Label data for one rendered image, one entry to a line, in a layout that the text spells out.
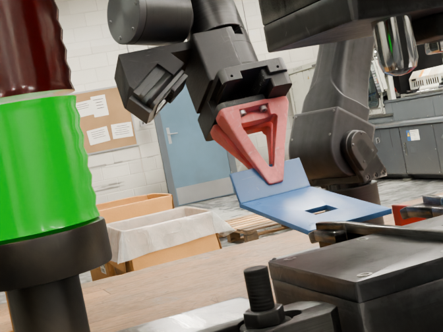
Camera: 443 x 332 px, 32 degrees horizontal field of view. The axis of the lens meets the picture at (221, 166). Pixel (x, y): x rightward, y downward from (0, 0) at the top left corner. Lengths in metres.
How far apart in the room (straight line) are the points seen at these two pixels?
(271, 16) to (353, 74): 0.43
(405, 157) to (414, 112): 0.64
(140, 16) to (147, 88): 0.06
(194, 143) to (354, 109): 10.77
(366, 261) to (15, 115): 0.25
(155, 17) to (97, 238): 0.51
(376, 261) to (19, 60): 0.25
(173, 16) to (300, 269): 0.36
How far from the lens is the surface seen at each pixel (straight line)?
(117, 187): 11.37
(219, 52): 0.72
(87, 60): 11.41
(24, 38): 0.21
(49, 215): 0.20
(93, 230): 0.21
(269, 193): 0.70
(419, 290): 0.39
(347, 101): 0.86
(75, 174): 0.21
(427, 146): 8.91
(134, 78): 0.71
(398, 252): 0.42
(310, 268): 0.42
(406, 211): 0.58
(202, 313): 0.65
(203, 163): 11.64
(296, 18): 0.43
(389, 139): 9.58
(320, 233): 0.54
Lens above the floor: 1.07
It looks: 3 degrees down
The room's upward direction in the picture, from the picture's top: 11 degrees counter-clockwise
